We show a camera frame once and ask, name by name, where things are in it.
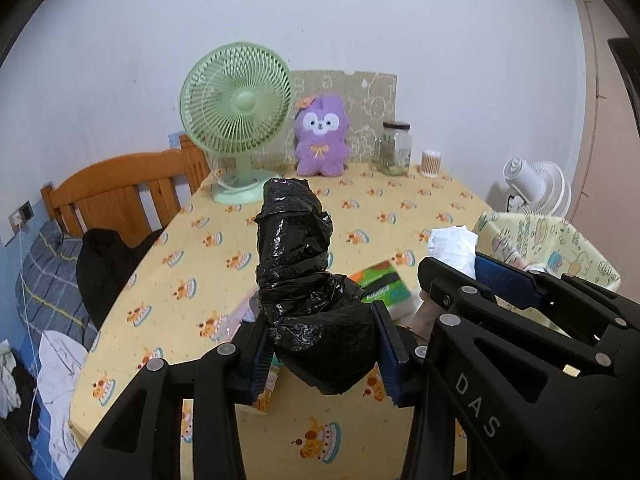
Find white cloth bundle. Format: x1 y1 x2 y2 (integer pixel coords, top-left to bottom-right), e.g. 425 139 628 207
427 226 478 278

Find cotton swab container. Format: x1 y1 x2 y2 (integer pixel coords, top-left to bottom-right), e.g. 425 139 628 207
419 150 442 179

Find beige door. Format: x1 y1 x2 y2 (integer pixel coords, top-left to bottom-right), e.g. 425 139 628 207
568 0 639 301

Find black plastic bag roll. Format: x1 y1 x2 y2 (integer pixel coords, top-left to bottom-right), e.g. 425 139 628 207
255 178 375 396

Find yellow cake-print tablecloth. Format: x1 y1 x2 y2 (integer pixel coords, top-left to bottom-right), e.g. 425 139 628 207
70 164 486 479

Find green packet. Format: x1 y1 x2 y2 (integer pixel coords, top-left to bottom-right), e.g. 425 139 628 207
349 260 411 308

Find green desk fan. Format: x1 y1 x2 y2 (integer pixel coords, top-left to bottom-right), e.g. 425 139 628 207
179 42 293 205

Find yellow cartoon fabric storage box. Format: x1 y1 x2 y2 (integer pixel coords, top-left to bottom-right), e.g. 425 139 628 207
473 211 622 292

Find purple plush bunny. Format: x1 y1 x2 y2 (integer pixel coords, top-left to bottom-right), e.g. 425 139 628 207
294 93 350 177

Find white floor fan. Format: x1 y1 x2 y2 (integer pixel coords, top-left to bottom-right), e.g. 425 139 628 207
502 157 572 218

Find glass jar dark lid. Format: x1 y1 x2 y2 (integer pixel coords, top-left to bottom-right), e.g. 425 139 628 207
372 122 412 177

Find white clothes on bed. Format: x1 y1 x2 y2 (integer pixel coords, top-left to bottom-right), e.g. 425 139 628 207
0 329 91 478

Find black garment on bed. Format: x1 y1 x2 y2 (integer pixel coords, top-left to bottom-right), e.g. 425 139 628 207
76 229 163 330

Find wall power socket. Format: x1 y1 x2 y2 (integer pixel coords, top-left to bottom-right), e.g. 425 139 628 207
9 200 34 229

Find blue plaid pillow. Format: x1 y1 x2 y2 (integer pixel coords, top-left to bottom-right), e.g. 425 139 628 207
15 220 98 350

